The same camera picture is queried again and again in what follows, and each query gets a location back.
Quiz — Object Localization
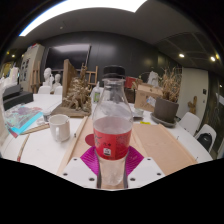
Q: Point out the long ceiling light strip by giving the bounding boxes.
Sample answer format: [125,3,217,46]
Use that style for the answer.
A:
[18,0,148,37]

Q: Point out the flat wooden strip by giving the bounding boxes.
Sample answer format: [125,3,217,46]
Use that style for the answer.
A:
[20,123,51,136]

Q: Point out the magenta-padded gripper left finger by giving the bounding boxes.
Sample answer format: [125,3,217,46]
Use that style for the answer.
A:
[61,145,102,190]

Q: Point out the white plaster statue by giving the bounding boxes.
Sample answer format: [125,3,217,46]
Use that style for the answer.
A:
[1,66,20,88]

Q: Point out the flat round red coaster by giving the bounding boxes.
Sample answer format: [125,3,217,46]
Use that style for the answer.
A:
[84,133,96,148]

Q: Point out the brown wooden relief sculpture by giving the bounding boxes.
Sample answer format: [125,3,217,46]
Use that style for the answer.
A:
[51,58,94,118]

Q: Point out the white mug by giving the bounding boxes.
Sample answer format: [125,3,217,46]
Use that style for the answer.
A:
[48,113,71,143]

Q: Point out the wooden figure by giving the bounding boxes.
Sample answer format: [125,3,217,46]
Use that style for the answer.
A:
[187,95,198,115]

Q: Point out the cardboard box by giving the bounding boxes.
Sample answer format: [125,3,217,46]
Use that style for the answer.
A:
[133,83,163,113]

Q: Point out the clear bottle with red label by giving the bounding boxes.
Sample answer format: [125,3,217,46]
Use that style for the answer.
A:
[92,65,134,187]

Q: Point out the dried plant in grey pot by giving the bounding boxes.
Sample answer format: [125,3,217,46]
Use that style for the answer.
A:
[153,66,183,124]

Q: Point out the grey plant saucer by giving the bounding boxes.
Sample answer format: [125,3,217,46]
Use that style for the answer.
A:
[149,112,178,129]

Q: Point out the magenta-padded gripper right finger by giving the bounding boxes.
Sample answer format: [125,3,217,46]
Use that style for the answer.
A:
[123,145,166,190]

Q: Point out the white standing statue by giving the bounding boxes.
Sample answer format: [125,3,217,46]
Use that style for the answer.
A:
[147,70,160,87]

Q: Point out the white plaster bust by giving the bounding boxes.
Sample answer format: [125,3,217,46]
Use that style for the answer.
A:
[43,67,54,88]
[53,73,63,88]

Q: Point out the thin wooden stick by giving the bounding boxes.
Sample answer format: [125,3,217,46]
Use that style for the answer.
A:
[16,133,31,163]

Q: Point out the colourful book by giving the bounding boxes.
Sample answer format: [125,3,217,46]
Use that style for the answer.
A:
[3,103,44,138]

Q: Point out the white chair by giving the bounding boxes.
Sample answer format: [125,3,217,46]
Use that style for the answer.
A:
[53,85,64,96]
[194,123,218,153]
[37,85,52,95]
[178,111,202,136]

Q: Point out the black flat box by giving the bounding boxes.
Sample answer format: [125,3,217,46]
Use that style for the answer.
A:
[2,84,23,101]
[2,90,34,111]

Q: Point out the small green-labelled bottle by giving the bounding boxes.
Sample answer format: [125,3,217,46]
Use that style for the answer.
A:
[92,81,102,104]

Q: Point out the white cabinet with pictures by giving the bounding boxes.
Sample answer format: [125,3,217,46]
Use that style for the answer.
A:
[19,44,46,93]

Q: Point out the small white paint jar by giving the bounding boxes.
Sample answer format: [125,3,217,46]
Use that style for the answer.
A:
[42,109,53,123]

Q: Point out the black wall screen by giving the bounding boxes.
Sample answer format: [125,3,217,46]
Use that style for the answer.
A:
[44,44,92,72]

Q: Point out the red box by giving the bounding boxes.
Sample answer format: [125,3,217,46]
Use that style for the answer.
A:
[124,76,138,89]

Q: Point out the small glass jar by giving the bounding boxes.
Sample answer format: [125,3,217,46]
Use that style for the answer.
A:
[134,108,145,118]

